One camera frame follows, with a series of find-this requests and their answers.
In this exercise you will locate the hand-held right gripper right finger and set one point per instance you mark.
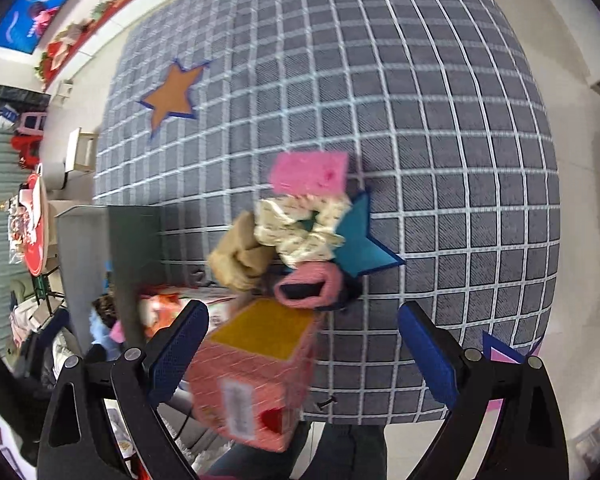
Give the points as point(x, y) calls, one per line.
point(427, 355)

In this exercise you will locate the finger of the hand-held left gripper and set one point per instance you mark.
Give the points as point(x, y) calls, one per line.
point(55, 324)

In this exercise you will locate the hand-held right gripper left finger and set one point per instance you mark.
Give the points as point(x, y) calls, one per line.
point(177, 350)

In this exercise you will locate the light blue fluffy cloth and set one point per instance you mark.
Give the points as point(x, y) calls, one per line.
point(98, 330)

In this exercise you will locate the leopard print cloth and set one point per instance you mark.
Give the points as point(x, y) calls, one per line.
point(102, 310)

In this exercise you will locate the pink fuzzy roll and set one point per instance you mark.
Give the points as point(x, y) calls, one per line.
point(117, 333)

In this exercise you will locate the pink carton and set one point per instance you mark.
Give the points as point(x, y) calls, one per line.
point(250, 375)

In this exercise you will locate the white drawer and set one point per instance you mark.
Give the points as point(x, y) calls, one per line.
point(130, 250)

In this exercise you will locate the tan plush toy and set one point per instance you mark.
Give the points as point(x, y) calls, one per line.
point(237, 255)

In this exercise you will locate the pink fuzzy band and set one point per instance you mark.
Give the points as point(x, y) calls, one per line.
point(307, 272)

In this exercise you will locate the cream floral scrunchie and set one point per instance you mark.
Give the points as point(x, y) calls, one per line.
point(295, 230)

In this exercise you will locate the pink sock pair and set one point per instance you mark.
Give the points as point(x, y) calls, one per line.
point(310, 172)

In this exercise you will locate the orange print tissue pack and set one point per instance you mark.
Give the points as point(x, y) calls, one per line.
point(160, 310)

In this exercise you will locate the round red table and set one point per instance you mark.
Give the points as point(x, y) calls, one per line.
point(37, 230)

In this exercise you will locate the white wooden stool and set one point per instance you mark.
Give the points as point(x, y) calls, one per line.
point(82, 152)

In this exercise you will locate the grey checked tablecloth with stars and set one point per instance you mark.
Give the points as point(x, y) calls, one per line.
point(380, 110)

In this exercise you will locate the white cabinet with red top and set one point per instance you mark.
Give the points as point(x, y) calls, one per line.
point(105, 20)

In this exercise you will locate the television screen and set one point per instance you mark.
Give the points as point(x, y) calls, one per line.
point(35, 5)

